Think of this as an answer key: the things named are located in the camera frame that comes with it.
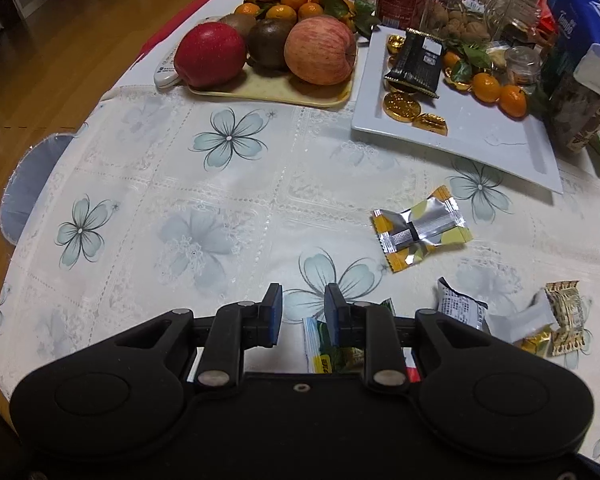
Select red white packet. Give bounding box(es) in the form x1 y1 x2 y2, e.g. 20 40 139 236
402 350 423 381

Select grey blue chair cushion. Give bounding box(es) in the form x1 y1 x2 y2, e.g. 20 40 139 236
0 132 78 246

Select pink yellow apple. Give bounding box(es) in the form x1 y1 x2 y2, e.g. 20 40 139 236
284 16 358 86

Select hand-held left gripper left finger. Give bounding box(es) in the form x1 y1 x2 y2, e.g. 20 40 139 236
107 282 284 395

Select black white snack packet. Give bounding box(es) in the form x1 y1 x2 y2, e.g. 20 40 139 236
435 277 490 331

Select patterned canister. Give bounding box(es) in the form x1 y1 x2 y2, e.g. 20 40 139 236
545 42 600 156

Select gold foil ingot candy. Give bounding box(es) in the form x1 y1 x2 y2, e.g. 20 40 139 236
412 112 449 136

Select gold foil chocolate coin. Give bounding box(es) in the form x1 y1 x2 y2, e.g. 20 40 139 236
383 91 422 122

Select black gold snack packet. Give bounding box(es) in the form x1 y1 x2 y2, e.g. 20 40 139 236
384 28 447 99

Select red apple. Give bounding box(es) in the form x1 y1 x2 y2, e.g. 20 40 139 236
173 22 247 89

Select blue tissue box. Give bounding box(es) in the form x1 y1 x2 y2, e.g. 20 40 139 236
545 0 600 56

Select white rectangular plate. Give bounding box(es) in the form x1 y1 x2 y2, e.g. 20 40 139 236
351 25 565 194

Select plain white snack packet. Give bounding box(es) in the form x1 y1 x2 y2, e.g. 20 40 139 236
485 290 561 346

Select beige patterned snack packet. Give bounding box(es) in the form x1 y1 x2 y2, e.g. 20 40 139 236
545 281 587 357

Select yellow silver snack packet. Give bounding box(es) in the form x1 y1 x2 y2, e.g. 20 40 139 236
371 185 473 273

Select green yellow snack packet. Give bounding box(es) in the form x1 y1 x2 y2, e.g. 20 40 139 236
302 300 397 376

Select white floral tablecloth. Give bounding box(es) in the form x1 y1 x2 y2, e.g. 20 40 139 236
0 0 600 466

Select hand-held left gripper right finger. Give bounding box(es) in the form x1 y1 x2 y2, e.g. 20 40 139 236
324 282 501 395

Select glass jar of walnuts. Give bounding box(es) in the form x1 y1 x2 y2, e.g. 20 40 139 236
420 0 518 43

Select brown kiwi fruits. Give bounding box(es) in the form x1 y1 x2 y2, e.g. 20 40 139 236
246 18 296 72

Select small glass jar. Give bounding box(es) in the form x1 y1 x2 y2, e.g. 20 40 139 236
505 46 543 88

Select beige fruit tray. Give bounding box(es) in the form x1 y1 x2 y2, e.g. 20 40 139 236
182 57 357 109

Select small gold wrapped candy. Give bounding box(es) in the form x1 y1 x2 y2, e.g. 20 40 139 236
517 327 553 358

